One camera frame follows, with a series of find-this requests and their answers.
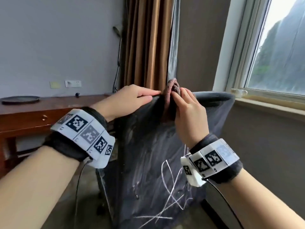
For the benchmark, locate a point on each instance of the person's left hand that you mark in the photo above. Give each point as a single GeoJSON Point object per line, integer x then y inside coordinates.
{"type": "Point", "coordinates": [124, 100]}

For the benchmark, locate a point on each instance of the person's right hand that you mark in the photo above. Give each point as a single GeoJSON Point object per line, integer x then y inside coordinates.
{"type": "Point", "coordinates": [193, 119]}

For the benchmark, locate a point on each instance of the brown cleaning cloth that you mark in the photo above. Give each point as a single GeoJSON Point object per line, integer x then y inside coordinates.
{"type": "Point", "coordinates": [168, 95]}

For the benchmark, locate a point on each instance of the black leather chair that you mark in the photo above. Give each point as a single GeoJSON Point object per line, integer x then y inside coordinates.
{"type": "Point", "coordinates": [147, 152]}

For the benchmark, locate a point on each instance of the round grey metal tray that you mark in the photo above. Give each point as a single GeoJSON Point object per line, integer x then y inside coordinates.
{"type": "Point", "coordinates": [20, 99]}

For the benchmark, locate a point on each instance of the person's right forearm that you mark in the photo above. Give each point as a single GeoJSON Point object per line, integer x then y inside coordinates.
{"type": "Point", "coordinates": [262, 202]}

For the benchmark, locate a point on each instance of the person's left forearm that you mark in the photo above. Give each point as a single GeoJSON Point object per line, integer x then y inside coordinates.
{"type": "Point", "coordinates": [35, 188]}

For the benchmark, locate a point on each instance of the silver desk lamp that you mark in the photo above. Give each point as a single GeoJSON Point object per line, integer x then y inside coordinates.
{"type": "Point", "coordinates": [119, 57]}

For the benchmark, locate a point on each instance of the white ceramic cup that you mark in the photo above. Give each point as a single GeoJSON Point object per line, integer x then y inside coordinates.
{"type": "Point", "coordinates": [238, 92]}

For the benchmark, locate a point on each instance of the black wristband with marker tags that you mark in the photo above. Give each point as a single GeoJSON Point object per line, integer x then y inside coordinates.
{"type": "Point", "coordinates": [221, 174]}
{"type": "Point", "coordinates": [66, 145]}

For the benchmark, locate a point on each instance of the cream window sill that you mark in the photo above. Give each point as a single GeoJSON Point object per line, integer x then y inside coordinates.
{"type": "Point", "coordinates": [274, 108]}

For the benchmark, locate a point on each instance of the grey curtain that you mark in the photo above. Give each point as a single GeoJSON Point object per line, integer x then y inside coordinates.
{"type": "Point", "coordinates": [174, 33]}

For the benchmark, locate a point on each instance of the red wooden table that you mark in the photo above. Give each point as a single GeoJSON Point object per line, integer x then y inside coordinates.
{"type": "Point", "coordinates": [23, 112]}

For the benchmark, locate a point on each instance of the white wall power socket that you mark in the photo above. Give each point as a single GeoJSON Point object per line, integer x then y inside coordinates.
{"type": "Point", "coordinates": [76, 83]}

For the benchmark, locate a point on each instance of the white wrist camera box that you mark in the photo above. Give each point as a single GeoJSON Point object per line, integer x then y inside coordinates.
{"type": "Point", "coordinates": [193, 176]}
{"type": "Point", "coordinates": [102, 159]}

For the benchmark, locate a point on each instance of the beige wall plate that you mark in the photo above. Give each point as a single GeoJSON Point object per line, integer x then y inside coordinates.
{"type": "Point", "coordinates": [54, 84]}

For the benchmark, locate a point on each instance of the white window frame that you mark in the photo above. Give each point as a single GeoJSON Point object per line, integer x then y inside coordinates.
{"type": "Point", "coordinates": [233, 45]}

